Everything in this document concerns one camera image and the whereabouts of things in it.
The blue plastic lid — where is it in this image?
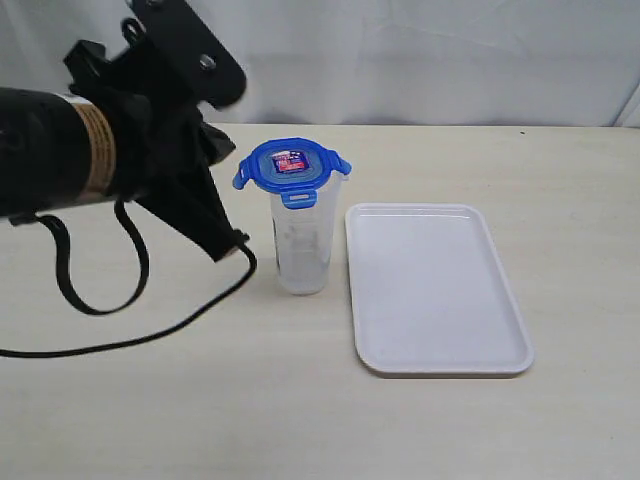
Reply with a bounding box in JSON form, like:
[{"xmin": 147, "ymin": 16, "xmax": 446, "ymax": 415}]
[{"xmin": 232, "ymin": 137, "xmax": 352, "ymax": 210}]

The white backdrop curtain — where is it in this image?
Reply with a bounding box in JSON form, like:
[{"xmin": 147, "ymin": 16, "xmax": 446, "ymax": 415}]
[{"xmin": 0, "ymin": 0, "xmax": 640, "ymax": 128}]

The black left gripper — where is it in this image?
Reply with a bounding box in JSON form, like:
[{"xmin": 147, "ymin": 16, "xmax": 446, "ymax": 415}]
[{"xmin": 63, "ymin": 1, "xmax": 249, "ymax": 262}]

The clear plastic container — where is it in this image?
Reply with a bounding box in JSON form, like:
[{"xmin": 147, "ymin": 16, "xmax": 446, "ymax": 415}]
[{"xmin": 270, "ymin": 172, "xmax": 348, "ymax": 295}]

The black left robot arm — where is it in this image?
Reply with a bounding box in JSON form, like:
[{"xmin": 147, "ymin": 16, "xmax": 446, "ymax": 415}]
[{"xmin": 1, "ymin": 1, "xmax": 248, "ymax": 261}]

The white plastic tray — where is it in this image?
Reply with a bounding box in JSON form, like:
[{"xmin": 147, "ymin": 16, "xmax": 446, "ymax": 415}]
[{"xmin": 345, "ymin": 203, "xmax": 535, "ymax": 378}]

